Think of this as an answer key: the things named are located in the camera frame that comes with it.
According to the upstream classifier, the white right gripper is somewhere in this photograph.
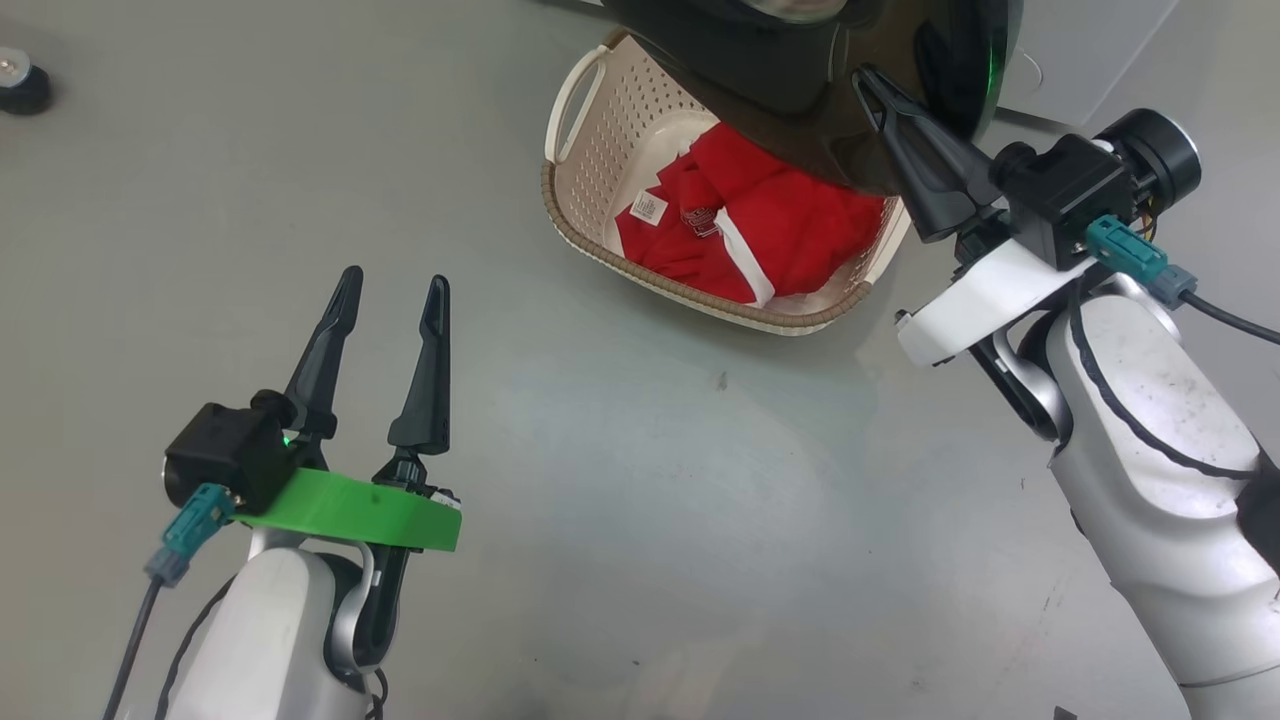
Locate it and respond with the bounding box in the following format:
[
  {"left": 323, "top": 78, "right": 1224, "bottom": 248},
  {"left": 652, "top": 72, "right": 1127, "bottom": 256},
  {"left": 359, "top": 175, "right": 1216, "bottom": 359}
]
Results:
[{"left": 851, "top": 65, "right": 1101, "bottom": 369}]

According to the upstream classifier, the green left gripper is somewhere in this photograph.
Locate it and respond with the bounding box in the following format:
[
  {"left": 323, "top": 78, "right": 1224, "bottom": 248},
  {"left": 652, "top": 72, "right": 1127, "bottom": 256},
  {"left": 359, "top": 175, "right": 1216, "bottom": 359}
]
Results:
[{"left": 231, "top": 266, "right": 464, "bottom": 554}]

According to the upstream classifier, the round glass washing machine door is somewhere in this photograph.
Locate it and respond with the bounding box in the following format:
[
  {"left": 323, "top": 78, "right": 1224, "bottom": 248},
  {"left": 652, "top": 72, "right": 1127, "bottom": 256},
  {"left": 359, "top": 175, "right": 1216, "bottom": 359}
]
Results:
[{"left": 600, "top": 0, "right": 1025, "bottom": 197}]

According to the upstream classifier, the white washing machine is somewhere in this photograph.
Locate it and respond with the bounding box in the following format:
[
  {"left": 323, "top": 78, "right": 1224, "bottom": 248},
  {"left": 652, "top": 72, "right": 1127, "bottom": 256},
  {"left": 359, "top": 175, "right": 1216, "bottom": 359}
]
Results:
[{"left": 985, "top": 0, "right": 1182, "bottom": 127}]

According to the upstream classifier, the cream perforated laundry basket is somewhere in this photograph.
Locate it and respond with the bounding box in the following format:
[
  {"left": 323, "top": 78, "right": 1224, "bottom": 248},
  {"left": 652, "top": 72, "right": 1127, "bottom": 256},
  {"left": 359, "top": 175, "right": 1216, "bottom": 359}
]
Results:
[{"left": 541, "top": 30, "right": 913, "bottom": 336}]

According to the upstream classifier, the black round floor stand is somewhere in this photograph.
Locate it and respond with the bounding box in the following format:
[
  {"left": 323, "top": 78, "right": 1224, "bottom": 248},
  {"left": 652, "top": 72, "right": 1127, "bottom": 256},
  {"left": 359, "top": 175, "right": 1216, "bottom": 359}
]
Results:
[{"left": 0, "top": 47, "right": 54, "bottom": 117}]

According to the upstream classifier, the right camera cable teal connector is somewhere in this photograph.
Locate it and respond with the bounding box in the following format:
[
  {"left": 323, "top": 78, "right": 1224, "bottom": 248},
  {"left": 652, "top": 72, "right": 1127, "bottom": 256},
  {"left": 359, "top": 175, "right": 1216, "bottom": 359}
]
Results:
[{"left": 1084, "top": 215, "right": 1280, "bottom": 347}]

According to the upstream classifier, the camera cable teal connector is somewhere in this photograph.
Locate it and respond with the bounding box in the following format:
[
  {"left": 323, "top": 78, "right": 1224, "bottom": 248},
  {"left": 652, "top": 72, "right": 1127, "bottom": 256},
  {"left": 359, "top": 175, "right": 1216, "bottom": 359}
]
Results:
[
  {"left": 102, "top": 483, "right": 239, "bottom": 720},
  {"left": 1084, "top": 215, "right": 1280, "bottom": 347}
]

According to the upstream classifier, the left camera cable teal connector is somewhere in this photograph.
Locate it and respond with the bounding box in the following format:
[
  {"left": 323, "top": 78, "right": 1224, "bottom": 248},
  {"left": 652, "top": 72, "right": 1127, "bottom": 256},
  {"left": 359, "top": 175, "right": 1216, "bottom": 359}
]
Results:
[{"left": 102, "top": 483, "right": 239, "bottom": 720}]

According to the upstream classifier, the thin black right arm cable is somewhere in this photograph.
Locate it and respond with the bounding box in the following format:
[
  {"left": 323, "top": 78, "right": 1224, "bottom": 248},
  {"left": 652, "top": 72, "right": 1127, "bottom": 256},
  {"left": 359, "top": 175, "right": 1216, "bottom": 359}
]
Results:
[{"left": 1066, "top": 288, "right": 1263, "bottom": 482}]

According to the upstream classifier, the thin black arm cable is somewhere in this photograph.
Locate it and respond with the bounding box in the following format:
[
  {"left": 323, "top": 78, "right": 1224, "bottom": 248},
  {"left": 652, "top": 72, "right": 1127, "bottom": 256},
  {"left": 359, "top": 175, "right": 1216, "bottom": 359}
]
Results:
[
  {"left": 1066, "top": 288, "right": 1263, "bottom": 482},
  {"left": 150, "top": 575, "right": 239, "bottom": 720}
]

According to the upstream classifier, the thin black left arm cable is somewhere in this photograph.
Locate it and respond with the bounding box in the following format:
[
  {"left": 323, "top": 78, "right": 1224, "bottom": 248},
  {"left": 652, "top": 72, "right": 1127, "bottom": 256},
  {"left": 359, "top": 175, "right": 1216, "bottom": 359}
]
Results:
[{"left": 150, "top": 575, "right": 239, "bottom": 720}]

